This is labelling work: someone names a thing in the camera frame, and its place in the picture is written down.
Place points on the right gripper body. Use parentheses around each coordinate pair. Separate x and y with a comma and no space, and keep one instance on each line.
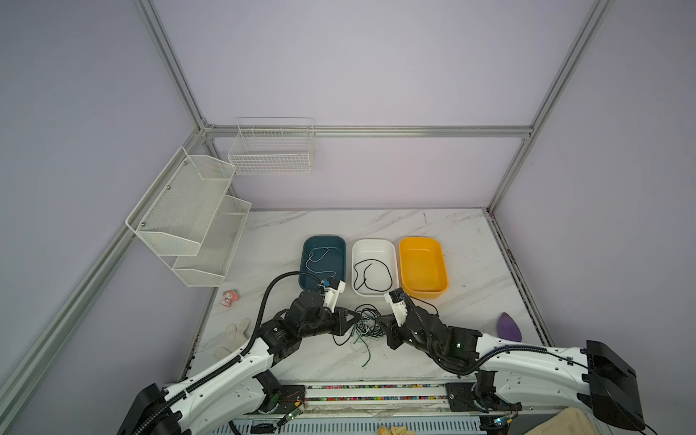
(395,334)

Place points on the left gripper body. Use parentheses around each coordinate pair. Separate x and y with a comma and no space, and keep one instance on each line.
(336,327)

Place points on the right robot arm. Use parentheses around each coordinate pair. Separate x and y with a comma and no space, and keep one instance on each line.
(592,377)

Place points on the yellow plastic bin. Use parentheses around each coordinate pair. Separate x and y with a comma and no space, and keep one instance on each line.
(423,268)

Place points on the teal plastic bin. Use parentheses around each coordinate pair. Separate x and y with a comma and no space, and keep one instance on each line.
(324,256)

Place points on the white plastic bin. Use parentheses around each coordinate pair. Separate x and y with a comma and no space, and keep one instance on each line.
(374,267)

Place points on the white rubber glove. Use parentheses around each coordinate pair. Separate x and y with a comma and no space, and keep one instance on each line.
(237,336)

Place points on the purple pink spatula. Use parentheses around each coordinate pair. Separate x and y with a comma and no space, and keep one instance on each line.
(507,329)

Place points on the pink toy figure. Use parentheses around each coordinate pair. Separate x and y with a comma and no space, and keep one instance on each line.
(229,298)

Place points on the white mesh two-tier shelf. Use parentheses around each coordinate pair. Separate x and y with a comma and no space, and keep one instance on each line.
(190,220)

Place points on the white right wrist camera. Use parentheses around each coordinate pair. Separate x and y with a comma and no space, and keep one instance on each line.
(396,300)

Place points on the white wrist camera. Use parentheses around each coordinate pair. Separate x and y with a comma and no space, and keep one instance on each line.
(396,300)
(333,288)

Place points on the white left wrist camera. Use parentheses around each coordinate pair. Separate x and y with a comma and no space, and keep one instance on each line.
(333,288)

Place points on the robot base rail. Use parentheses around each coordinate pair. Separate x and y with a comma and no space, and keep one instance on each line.
(363,408)

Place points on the white wire basket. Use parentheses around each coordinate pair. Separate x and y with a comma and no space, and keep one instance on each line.
(273,146)

